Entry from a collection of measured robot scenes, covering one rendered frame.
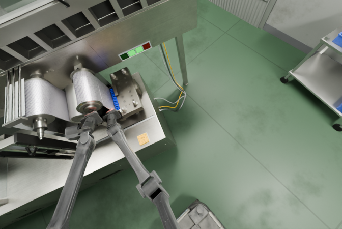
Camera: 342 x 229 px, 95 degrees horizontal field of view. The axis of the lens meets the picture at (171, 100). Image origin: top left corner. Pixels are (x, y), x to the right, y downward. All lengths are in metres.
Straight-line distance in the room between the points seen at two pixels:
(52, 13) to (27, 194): 1.30
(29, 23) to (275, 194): 2.44
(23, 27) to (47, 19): 0.12
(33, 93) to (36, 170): 0.75
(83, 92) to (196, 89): 1.60
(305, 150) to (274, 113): 0.50
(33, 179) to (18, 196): 0.14
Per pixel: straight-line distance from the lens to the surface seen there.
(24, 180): 1.78
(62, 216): 0.86
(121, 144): 0.94
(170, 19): 1.19
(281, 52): 2.86
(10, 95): 1.22
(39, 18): 1.06
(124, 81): 1.33
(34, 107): 1.12
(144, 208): 2.22
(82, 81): 1.13
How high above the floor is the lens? 2.07
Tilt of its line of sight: 66 degrees down
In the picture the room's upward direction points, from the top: 23 degrees counter-clockwise
